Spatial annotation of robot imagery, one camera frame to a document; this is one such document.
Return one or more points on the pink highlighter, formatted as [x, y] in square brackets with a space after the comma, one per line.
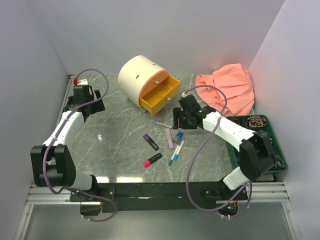
[152, 160]

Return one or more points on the green compartment tray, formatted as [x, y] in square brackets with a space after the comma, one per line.
[281, 165]

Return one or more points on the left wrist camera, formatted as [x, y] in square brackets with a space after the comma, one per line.
[80, 82]

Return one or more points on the thin white pen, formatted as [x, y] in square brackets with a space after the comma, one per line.
[161, 124]

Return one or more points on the round cream drawer cabinet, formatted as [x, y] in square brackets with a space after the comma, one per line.
[147, 84]

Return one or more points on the coiled band top compartment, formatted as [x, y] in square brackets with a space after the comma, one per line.
[256, 121]

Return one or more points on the lilac correction tape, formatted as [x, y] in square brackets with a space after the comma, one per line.
[169, 138]

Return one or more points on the green capped marker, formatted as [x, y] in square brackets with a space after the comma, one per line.
[174, 154]

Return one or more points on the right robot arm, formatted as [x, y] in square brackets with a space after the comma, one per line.
[256, 152]

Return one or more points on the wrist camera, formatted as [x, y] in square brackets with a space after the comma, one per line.
[80, 82]
[183, 95]

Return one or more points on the blue capped marker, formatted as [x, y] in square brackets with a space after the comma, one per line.
[178, 151]

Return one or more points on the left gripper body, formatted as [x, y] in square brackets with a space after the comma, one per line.
[94, 108]

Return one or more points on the blue grey glue stick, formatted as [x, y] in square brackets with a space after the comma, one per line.
[177, 138]

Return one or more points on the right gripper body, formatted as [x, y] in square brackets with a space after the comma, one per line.
[184, 122]

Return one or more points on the purple highlighter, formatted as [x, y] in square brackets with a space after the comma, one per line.
[151, 142]

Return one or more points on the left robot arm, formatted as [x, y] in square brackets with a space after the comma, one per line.
[52, 160]

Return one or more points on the black base bar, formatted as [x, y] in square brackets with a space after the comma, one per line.
[163, 196]

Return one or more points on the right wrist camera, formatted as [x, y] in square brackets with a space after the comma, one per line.
[183, 95]

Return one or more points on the pink cloth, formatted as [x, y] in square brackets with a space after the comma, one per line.
[229, 84]

